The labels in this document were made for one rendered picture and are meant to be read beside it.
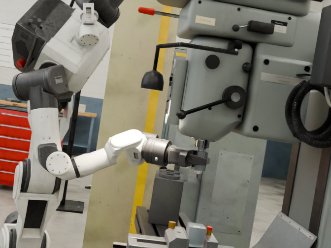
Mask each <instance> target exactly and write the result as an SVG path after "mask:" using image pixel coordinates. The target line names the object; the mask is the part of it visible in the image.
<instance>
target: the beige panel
mask: <svg viewBox="0 0 331 248"><path fill-rule="evenodd" d="M139 7H146V8H154V10H155V11H160V12H166V13H171V14H177V15H179V13H180V10H181V9H180V8H177V7H172V6H167V5H163V4H161V3H159V2H157V0H124V1H123V2H122V3H121V4H120V6H119V7H118V8H119V9H120V11H121V13H120V17H119V19H118V20H117V21H116V22H115V25H114V32H113V38H112V45H111V52H110V59H109V66H108V72H107V79H106V86H105V92H104V99H103V106H102V113H101V120H100V126H99V136H98V142H97V149H96V151H97V150H100V149H103V148H104V146H105V144H106V143H107V141H108V139H109V138H110V137H113V136H115V135H117V134H120V133H123V132H126V131H129V130H132V129H135V130H139V131H140V132H146V133H151V134H156V135H158V136H159V139H161V135H162V129H163V122H164V116H165V109H166V100H167V94H168V88H169V77H170V75H171V68H172V62H173V55H174V49H175V47H172V48H160V50H159V58H158V64H157V71H158V72H160V73H161V74H162V75H163V79H164V87H163V91H157V90H150V89H144V88H141V81H142V78H143V76H144V74H145V72H147V71H149V70H153V63H154V57H155V51H156V45H158V44H165V43H175V42H176V36H177V34H176V33H177V26H178V20H179V18H173V17H168V16H162V15H156V14H154V15H153V16H152V15H147V14H143V13H139V12H138V8H139ZM156 168H157V165H155V164H150V163H146V162H144V163H143V164H142V165H139V166H133V165H130V164H129V163H128V160H127V155H126V150H124V151H122V152H121V153H120V154H119V156H118V157H117V159H116V164H114V165H112V166H109V167H106V168H104V169H101V170H99V171H96V172H94V173H93V176H92V183H91V190H90V197H89V204H88V210H87V217H86V224H85V231H84V237H83V244H82V248H113V243H114V242H119V243H127V238H128V234H129V233H132V234H137V233H136V228H135V224H134V220H135V215H136V207H137V206H142V207H146V208H147V209H149V208H150V205H151V198H152V191H153V185H154V178H155V174H156Z"/></svg>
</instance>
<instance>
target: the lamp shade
mask: <svg viewBox="0 0 331 248"><path fill-rule="evenodd" d="M163 87H164V79H163V75H162V74H161V73H160V72H158V71H157V70H149V71H147V72H145V74H144V76H143V78H142V81H141V88H144V89H150V90H157V91H163Z"/></svg>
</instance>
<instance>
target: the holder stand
mask: <svg viewBox="0 0 331 248"><path fill-rule="evenodd" d="M183 185H184V180H183V174H180V172H179V171H175V170H170V169H160V170H157V171H156V174H155V178H154V185H153V191H152V198H151V205H150V211H149V218H148V223H153V224H160V225H166V226H168V223H169V221H174V222H176V225H175V226H177V224H178V217H179V211H180V204H181V198H182V192H183Z"/></svg>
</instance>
